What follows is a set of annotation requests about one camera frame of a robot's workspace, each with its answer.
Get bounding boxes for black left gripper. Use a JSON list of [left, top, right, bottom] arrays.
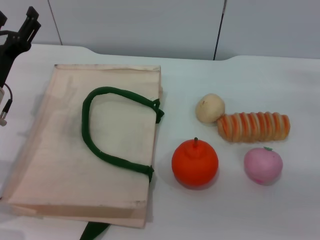
[[0, 6, 42, 87]]

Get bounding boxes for cream canvas handbag green handles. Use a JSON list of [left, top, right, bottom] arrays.
[[1, 63, 166, 240]]

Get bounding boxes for orange toy fruit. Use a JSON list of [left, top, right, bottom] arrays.
[[171, 136, 219, 190]]

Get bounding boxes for pink toy peach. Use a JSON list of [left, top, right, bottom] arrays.
[[243, 146, 284, 186]]

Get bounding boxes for thin black background rod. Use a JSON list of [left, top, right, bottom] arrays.
[[212, 0, 228, 61]]

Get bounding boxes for beige toy potato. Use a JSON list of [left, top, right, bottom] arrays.
[[195, 93, 226, 124]]

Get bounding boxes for orange striped bread roll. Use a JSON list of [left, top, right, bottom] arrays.
[[216, 111, 291, 144]]

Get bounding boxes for left arm cable with plug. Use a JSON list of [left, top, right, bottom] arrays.
[[0, 83, 14, 127]]

